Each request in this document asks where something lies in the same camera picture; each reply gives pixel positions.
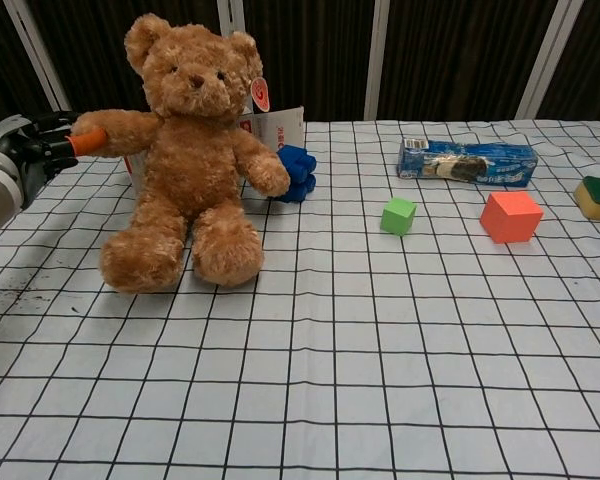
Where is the left black grey robot hand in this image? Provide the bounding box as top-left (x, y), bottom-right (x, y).
top-left (0, 110), bottom-right (106, 209)

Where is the brown plush teddy bear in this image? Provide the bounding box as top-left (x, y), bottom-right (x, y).
top-left (72, 13), bottom-right (292, 295)

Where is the red white heart hang tag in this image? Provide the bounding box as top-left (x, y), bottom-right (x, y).
top-left (249, 75), bottom-right (272, 112)

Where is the white red carton box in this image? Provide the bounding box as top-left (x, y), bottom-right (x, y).
top-left (123, 104), bottom-right (306, 185)

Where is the blue plastic building block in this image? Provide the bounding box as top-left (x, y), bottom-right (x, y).
top-left (273, 143), bottom-right (318, 204)

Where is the white black checked tablecloth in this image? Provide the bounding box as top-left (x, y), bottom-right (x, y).
top-left (0, 118), bottom-right (600, 480)

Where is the green cube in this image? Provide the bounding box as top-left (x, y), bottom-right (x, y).
top-left (379, 196), bottom-right (418, 237)

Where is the dark ribbed partition panel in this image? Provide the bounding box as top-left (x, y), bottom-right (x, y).
top-left (0, 0), bottom-right (600, 129)

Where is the blue cookie package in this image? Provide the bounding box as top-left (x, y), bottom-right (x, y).
top-left (395, 138), bottom-right (540, 187)

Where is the orange cube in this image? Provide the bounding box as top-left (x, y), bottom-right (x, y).
top-left (479, 191), bottom-right (545, 245)

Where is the white slanted frame post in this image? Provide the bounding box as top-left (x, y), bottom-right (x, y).
top-left (3, 0), bottom-right (77, 126)
top-left (516, 0), bottom-right (586, 121)

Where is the white slotted frame post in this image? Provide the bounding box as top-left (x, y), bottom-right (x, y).
top-left (216, 0), bottom-right (254, 109)

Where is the white plain frame post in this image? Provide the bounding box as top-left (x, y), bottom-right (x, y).
top-left (364, 0), bottom-right (404, 121)

